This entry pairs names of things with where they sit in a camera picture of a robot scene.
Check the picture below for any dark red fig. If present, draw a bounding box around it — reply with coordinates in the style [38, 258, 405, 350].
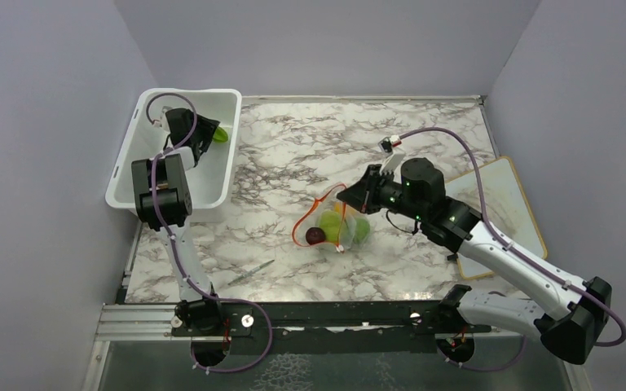
[305, 226, 327, 245]

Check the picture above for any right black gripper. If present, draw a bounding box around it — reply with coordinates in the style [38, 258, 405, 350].
[337, 165, 426, 222]

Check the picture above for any green pen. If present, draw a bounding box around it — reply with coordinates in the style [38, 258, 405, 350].
[227, 259, 275, 286]

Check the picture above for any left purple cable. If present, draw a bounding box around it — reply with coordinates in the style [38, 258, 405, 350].
[144, 92, 275, 375]

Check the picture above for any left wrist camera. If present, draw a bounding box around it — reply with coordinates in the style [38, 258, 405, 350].
[152, 116, 170, 132]

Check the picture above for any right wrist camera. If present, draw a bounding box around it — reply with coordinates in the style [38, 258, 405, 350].
[378, 135, 406, 175]

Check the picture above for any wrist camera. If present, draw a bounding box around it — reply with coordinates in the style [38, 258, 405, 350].
[378, 135, 406, 175]
[152, 116, 170, 132]

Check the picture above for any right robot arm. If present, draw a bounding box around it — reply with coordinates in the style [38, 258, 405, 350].
[337, 158, 612, 365]

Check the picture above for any white plastic bin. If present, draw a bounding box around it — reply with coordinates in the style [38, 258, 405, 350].
[105, 88, 242, 222]

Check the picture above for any green custard apple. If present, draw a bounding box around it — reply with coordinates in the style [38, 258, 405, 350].
[352, 215, 372, 248]

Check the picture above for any clear zip bag orange zipper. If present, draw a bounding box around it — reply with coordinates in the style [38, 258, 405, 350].
[291, 183, 373, 253]

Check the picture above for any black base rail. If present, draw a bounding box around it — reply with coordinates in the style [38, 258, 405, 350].
[170, 300, 491, 356]

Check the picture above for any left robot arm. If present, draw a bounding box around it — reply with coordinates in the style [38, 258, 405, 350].
[131, 108, 225, 335]

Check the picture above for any green cabbage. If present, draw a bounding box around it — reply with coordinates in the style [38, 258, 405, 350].
[317, 210, 348, 243]

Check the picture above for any white cutting board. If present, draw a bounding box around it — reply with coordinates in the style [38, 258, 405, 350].
[446, 156, 548, 280]

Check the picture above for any green star fruit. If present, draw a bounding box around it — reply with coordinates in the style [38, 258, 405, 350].
[212, 126, 229, 143]

